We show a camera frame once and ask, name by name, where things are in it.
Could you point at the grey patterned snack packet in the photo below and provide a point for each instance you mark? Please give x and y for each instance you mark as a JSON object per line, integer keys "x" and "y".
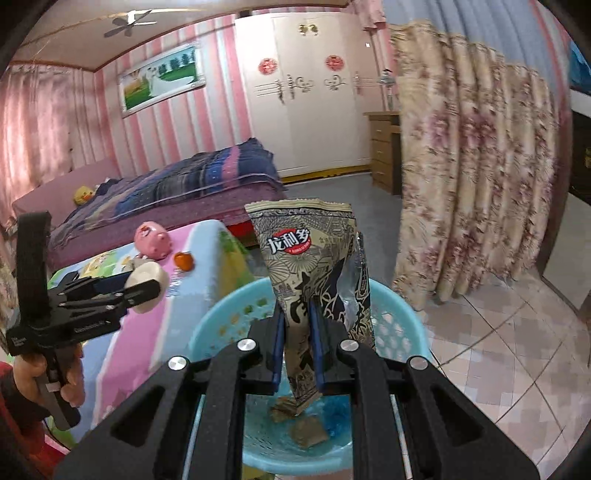
{"x": 300, "y": 258}

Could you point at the brown paper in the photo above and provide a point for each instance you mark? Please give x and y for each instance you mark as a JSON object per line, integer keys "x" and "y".
{"x": 282, "y": 410}

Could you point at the brown cardboard piece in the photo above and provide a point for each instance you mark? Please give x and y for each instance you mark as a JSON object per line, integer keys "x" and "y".
{"x": 309, "y": 434}

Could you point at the white wardrobe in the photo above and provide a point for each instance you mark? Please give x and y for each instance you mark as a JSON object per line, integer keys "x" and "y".
{"x": 304, "y": 120}

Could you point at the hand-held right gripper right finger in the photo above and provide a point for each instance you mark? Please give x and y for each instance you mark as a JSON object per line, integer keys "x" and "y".
{"x": 316, "y": 341}

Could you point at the pink bed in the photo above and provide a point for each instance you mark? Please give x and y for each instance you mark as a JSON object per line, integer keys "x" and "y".
{"x": 46, "y": 189}

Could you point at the person's left hand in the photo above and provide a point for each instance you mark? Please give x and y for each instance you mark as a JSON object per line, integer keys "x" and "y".
{"x": 27, "y": 374}

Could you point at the wooden desk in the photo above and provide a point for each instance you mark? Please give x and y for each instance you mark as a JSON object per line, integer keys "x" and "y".
{"x": 383, "y": 152}

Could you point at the framed wedding picture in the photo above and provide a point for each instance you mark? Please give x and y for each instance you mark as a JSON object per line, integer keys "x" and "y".
{"x": 161, "y": 78}

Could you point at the blue floral curtain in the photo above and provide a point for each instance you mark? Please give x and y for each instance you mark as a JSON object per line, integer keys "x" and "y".
{"x": 471, "y": 175}

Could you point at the small orange fruit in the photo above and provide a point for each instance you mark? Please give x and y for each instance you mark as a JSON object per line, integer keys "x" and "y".
{"x": 183, "y": 261}

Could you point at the pink short valance curtain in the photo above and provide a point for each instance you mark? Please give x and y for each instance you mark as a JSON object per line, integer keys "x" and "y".
{"x": 371, "y": 14}

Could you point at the desk lamp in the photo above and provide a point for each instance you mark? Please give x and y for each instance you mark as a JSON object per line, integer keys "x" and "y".
{"x": 385, "y": 81}

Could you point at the red round paper decoration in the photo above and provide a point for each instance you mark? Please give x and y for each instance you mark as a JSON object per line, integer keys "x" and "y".
{"x": 332, "y": 62}
{"x": 266, "y": 66}

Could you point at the yellow duck plush toy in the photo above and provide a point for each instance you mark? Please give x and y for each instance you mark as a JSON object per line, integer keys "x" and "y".
{"x": 84, "y": 195}

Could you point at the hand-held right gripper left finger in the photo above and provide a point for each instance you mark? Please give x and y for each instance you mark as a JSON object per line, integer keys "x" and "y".
{"x": 277, "y": 341}

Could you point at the pink piggy bank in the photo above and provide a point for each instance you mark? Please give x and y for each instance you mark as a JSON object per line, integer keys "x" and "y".
{"x": 152, "y": 240}

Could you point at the striped patchwork quilt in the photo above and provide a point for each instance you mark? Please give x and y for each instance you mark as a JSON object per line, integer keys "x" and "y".
{"x": 184, "y": 184}

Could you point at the ceiling fan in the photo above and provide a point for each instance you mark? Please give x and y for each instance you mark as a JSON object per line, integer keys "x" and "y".
{"x": 129, "y": 23}

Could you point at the blue plastic basket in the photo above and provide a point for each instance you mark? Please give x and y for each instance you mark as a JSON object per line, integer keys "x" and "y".
{"x": 221, "y": 314}

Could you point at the blue plastic bag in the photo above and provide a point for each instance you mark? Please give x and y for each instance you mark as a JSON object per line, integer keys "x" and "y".
{"x": 337, "y": 415}

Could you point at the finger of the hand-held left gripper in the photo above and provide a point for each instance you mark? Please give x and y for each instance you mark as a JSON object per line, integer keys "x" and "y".
{"x": 138, "y": 293}
{"x": 92, "y": 282}

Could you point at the person's left forearm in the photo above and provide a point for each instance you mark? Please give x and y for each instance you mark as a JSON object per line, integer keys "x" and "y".
{"x": 23, "y": 424}

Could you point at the pink window curtain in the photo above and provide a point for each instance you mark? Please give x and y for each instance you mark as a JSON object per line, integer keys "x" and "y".
{"x": 41, "y": 134}

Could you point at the white rounded lump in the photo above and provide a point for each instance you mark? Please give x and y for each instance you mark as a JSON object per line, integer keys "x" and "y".
{"x": 150, "y": 279}

